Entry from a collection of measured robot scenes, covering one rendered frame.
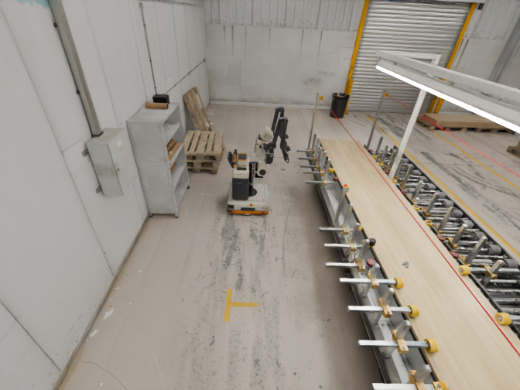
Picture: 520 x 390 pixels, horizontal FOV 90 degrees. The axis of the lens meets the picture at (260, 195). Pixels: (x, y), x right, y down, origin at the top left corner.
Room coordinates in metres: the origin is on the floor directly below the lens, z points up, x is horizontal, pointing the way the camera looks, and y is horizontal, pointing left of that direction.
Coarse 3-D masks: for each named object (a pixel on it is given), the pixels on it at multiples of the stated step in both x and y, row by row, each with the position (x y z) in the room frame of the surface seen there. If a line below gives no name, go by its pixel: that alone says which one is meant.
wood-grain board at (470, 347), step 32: (352, 160) 3.75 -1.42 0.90; (352, 192) 2.83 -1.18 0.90; (384, 192) 2.87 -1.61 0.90; (384, 224) 2.21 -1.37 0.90; (416, 224) 2.25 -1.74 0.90; (384, 256) 1.74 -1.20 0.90; (416, 256) 1.77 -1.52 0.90; (448, 256) 1.79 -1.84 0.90; (416, 288) 1.41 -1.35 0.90; (448, 288) 1.43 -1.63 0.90; (416, 320) 1.12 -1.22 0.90; (448, 320) 1.13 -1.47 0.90; (480, 320) 1.15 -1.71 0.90; (448, 352) 0.90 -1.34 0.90; (480, 352) 0.91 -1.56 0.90; (512, 352) 0.92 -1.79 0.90; (448, 384) 0.71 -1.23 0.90; (480, 384) 0.72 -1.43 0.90; (512, 384) 0.73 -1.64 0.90
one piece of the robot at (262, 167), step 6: (258, 144) 3.49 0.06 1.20; (264, 144) 3.46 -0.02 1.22; (258, 150) 3.54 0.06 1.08; (258, 156) 3.57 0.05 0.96; (264, 156) 3.56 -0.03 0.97; (258, 162) 3.53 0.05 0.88; (264, 162) 3.52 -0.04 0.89; (258, 168) 3.51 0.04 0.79; (264, 168) 3.52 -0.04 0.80; (258, 174) 3.51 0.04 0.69; (264, 174) 3.51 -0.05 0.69
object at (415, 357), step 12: (336, 192) 3.20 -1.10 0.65; (348, 204) 2.69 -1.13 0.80; (360, 240) 2.16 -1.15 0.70; (372, 252) 1.87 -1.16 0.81; (348, 276) 2.13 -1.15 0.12; (384, 276) 1.58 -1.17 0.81; (384, 288) 1.52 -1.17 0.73; (396, 300) 1.33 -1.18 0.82; (360, 312) 1.70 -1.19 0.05; (396, 324) 1.21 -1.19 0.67; (408, 336) 1.07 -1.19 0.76; (372, 348) 1.32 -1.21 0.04; (408, 348) 1.02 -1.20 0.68; (420, 348) 0.95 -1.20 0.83; (420, 360) 0.90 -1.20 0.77; (432, 372) 0.80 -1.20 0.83
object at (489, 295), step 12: (384, 168) 3.67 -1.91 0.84; (432, 180) 3.36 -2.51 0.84; (408, 192) 3.21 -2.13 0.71; (420, 192) 3.23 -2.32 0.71; (444, 192) 3.06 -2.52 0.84; (456, 204) 2.78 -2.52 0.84; (420, 216) 2.53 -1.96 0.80; (468, 216) 2.54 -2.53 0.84; (480, 228) 2.33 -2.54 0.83; (468, 240) 2.36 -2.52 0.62; (492, 240) 2.14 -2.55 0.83; (468, 252) 2.05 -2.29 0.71; (480, 252) 2.06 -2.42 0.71; (504, 252) 1.97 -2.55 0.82; (480, 276) 1.73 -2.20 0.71; (480, 288) 1.51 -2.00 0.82; (492, 288) 1.60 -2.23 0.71; (504, 288) 1.61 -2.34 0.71; (516, 288) 1.62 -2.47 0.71; (492, 300) 1.38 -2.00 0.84; (504, 312) 1.27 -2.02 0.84
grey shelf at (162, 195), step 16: (144, 112) 3.51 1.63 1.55; (160, 112) 3.55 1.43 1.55; (176, 112) 4.06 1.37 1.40; (128, 128) 3.16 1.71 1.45; (144, 128) 3.16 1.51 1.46; (160, 128) 3.17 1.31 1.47; (176, 128) 3.77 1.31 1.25; (144, 144) 3.16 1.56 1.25; (160, 144) 3.17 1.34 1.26; (144, 160) 3.16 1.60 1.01; (160, 160) 3.17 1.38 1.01; (176, 160) 4.05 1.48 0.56; (144, 176) 3.16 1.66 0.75; (160, 176) 3.17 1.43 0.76; (176, 176) 3.58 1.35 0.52; (144, 192) 3.16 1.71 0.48; (160, 192) 3.17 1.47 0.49; (176, 192) 3.69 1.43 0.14; (160, 208) 3.16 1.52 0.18; (176, 208) 3.20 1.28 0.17
